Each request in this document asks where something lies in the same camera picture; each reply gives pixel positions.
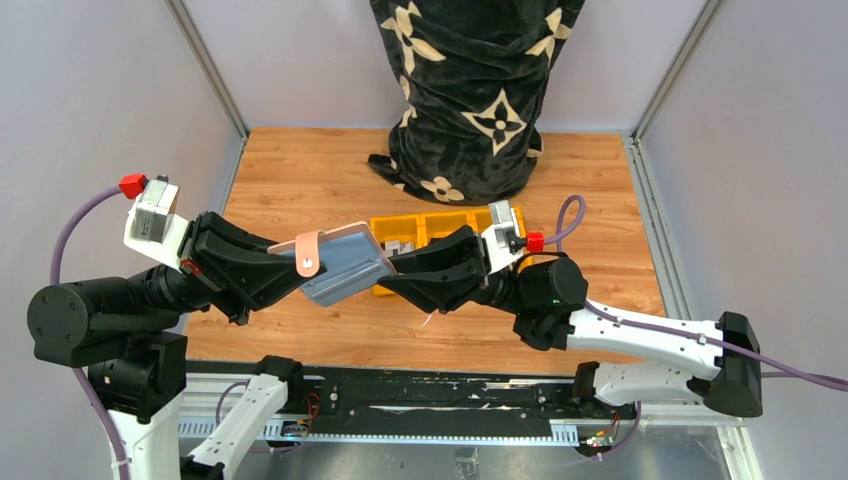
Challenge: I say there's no purple cable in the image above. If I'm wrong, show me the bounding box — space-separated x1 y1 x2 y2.
526 194 848 393
48 173 148 480

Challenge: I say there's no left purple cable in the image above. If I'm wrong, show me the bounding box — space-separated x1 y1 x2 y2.
48 173 148 480

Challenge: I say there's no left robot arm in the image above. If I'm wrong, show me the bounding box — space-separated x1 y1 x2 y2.
27 212 321 479

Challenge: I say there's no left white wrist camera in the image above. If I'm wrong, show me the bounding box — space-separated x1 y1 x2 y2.
123 176 189 271

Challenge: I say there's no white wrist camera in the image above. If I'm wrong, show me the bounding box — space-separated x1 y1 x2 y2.
480 200 526 274
123 176 189 271

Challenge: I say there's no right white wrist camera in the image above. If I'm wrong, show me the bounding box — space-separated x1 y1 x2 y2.
480 200 526 274

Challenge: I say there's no pink leather card holder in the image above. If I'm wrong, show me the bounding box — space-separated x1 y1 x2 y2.
267 221 397 307

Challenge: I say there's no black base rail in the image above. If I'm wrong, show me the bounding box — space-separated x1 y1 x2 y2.
185 362 637 446

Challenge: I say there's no yellow plastic end bin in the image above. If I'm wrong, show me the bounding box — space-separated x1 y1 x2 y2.
472 201 528 251

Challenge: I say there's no black floral blanket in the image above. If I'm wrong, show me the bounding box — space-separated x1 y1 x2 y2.
368 1 584 205

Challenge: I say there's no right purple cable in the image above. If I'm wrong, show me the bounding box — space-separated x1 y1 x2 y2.
526 194 848 393

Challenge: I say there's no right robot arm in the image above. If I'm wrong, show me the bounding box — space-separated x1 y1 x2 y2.
380 226 764 418

